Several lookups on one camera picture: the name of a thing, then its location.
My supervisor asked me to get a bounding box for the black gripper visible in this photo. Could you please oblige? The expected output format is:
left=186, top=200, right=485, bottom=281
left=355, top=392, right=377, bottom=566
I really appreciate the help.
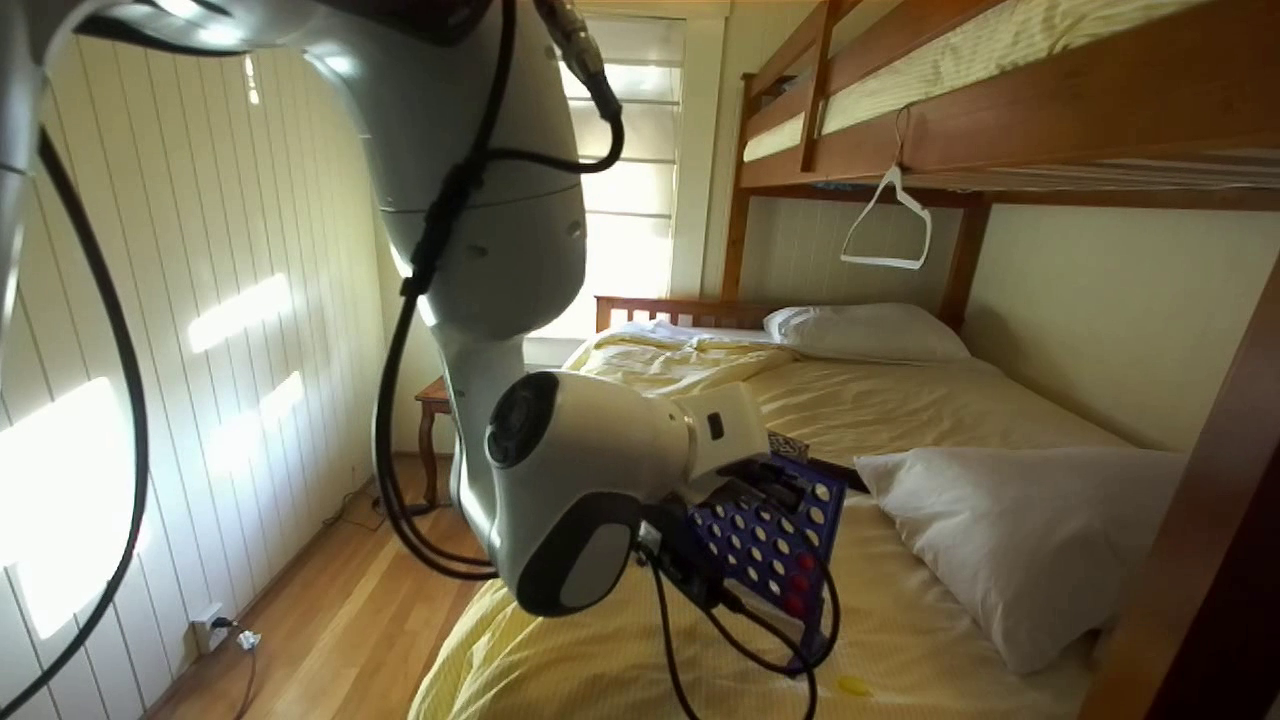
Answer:
left=701, top=454, right=813, bottom=533

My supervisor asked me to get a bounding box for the white bed sheet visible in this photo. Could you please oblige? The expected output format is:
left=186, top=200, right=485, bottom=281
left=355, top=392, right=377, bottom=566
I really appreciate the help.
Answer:
left=595, top=316, right=781, bottom=355

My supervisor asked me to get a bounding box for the flat white pillow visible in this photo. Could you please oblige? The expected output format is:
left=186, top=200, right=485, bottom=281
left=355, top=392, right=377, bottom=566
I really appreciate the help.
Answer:
left=761, top=299, right=977, bottom=368

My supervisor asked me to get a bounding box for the yellow bed blanket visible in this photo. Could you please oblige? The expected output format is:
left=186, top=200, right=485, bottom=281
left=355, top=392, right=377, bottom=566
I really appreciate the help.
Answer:
left=402, top=325, right=1134, bottom=720

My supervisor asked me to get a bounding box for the white plastic clothes hanger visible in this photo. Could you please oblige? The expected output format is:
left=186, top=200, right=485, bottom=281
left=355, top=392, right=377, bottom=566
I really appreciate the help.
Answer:
left=834, top=162, right=934, bottom=278

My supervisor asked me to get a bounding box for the white folded blanket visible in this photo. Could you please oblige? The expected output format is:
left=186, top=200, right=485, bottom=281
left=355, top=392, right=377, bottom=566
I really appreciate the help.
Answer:
left=853, top=445, right=1191, bottom=677

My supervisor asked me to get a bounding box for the small wooden side table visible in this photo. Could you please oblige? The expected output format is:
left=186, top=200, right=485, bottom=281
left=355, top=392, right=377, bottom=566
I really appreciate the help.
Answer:
left=412, top=376, right=460, bottom=513

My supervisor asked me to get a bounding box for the bunk mattress with pale sheet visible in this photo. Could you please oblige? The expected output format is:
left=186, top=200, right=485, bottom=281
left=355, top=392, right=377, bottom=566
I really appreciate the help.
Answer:
left=740, top=0, right=1204, bottom=168

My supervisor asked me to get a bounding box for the wooden bunk bed frame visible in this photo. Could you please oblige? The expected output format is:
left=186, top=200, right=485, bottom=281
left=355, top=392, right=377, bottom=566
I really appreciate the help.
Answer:
left=591, top=0, right=1280, bottom=720

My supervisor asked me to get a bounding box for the wall outlet with plug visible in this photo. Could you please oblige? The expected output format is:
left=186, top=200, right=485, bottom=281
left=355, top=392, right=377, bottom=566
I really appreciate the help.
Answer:
left=185, top=604, right=262, bottom=658

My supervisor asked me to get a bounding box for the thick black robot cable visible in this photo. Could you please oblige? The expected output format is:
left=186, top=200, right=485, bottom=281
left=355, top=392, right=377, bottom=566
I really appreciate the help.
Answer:
left=0, top=124, right=155, bottom=720

